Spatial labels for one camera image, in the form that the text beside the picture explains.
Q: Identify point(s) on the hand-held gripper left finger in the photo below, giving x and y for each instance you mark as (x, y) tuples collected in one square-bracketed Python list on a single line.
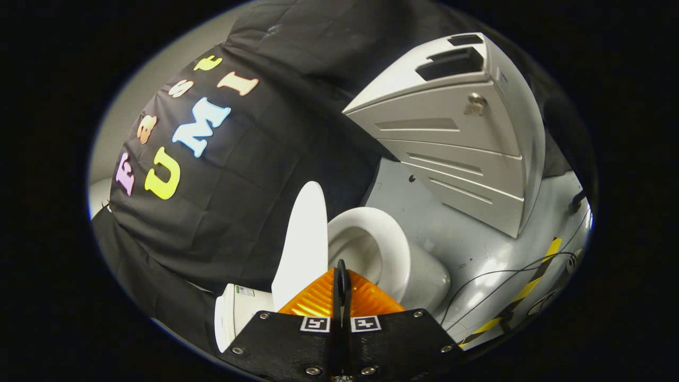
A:
[(286, 345)]

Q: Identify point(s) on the yellow black floor tape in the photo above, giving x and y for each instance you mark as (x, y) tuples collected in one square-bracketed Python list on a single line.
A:
[(530, 286)]

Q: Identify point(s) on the black backdrop cloth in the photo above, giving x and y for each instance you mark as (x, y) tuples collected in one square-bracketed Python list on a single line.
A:
[(254, 201)]

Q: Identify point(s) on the grey drawer cabinet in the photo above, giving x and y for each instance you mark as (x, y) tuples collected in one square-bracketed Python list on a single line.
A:
[(451, 148)]

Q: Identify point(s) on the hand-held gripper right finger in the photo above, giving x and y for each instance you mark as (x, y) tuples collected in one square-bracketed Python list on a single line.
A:
[(398, 345)]

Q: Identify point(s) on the white toilet body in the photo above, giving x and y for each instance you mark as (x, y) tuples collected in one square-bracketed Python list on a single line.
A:
[(403, 265)]

